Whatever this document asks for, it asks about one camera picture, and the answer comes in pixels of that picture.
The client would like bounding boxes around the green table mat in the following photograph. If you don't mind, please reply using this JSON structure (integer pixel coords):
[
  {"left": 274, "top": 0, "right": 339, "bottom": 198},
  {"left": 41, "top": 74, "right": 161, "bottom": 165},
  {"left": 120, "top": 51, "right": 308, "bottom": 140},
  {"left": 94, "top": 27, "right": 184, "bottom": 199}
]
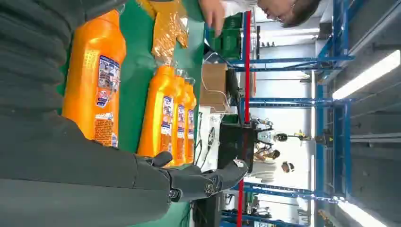
[{"left": 56, "top": 0, "right": 206, "bottom": 227}]

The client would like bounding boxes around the red vertical pole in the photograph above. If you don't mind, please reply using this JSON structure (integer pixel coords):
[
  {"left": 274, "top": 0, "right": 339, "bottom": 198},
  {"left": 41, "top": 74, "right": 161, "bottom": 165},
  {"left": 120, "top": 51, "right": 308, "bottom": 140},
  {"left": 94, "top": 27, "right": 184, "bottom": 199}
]
[{"left": 236, "top": 11, "right": 252, "bottom": 227}]

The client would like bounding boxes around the person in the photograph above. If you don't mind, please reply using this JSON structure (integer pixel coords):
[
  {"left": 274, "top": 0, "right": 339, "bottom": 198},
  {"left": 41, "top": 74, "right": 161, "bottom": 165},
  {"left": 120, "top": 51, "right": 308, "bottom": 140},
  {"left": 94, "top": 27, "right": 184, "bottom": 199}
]
[
  {"left": 253, "top": 147, "right": 281, "bottom": 162},
  {"left": 225, "top": 0, "right": 322, "bottom": 28},
  {"left": 250, "top": 161, "right": 296, "bottom": 183}
]

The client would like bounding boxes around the yellow crinkled plastic sheet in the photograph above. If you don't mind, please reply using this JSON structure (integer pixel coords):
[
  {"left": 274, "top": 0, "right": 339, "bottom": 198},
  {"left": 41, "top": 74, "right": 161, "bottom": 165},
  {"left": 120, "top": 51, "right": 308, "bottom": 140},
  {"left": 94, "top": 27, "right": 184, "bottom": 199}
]
[{"left": 136, "top": 0, "right": 190, "bottom": 66}]

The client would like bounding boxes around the green plastic crate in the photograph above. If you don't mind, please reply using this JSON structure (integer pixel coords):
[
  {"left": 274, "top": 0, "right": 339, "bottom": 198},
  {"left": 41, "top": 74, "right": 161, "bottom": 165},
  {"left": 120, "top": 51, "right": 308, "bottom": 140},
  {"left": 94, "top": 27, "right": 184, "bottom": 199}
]
[{"left": 209, "top": 12, "right": 244, "bottom": 60}]

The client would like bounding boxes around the black cabinet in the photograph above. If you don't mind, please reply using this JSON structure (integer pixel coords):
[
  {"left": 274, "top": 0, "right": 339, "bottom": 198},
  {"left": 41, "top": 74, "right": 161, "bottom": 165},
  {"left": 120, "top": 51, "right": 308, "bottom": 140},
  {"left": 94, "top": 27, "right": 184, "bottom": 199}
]
[{"left": 218, "top": 122, "right": 255, "bottom": 174}]

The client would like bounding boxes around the long ceiling light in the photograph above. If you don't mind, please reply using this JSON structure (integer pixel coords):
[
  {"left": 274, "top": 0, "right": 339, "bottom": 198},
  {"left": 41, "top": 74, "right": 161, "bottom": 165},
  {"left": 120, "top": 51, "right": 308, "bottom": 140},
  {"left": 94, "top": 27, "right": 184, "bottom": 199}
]
[
  {"left": 332, "top": 49, "right": 401, "bottom": 100},
  {"left": 337, "top": 200, "right": 389, "bottom": 227}
]

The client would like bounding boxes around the white humanoid robot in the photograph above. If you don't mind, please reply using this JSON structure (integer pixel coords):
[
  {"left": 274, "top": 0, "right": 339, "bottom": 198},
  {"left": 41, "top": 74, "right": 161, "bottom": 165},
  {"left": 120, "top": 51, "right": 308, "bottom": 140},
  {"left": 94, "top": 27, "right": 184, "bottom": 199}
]
[{"left": 250, "top": 116, "right": 289, "bottom": 148}]

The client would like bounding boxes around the brown cardboard box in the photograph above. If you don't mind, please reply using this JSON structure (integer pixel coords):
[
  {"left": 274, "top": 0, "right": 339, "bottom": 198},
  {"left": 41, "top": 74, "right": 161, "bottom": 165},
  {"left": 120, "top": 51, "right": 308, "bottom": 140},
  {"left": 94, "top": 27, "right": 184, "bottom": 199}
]
[{"left": 200, "top": 63, "right": 228, "bottom": 106}]

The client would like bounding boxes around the blue metal rack frame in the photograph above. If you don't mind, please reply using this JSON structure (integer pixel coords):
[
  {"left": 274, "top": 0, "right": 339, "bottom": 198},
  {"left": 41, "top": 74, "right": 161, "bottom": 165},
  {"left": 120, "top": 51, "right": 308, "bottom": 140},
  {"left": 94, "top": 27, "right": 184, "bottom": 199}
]
[{"left": 205, "top": 0, "right": 367, "bottom": 227}]

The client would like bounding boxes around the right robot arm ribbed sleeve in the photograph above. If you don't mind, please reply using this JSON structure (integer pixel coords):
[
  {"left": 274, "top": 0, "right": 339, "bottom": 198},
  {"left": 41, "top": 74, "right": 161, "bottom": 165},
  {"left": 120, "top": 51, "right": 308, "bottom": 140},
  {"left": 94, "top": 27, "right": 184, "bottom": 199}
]
[{"left": 0, "top": 0, "right": 90, "bottom": 120}]

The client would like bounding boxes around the person's hand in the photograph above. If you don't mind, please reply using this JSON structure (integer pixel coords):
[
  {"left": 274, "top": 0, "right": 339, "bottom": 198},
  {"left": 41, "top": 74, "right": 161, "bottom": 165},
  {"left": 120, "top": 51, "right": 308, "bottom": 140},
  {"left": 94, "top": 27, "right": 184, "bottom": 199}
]
[{"left": 198, "top": 0, "right": 226, "bottom": 37}]

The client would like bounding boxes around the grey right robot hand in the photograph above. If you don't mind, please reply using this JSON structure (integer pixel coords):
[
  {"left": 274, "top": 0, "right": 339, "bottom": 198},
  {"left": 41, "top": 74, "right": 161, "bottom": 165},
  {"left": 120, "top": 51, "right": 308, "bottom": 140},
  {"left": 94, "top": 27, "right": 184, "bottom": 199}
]
[{"left": 0, "top": 110, "right": 249, "bottom": 227}]

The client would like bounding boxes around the white table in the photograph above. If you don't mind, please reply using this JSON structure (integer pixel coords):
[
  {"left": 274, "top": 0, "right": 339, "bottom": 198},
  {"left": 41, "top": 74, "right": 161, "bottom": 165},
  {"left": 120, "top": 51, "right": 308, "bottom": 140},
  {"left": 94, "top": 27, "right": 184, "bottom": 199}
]
[{"left": 193, "top": 105, "right": 239, "bottom": 173}]

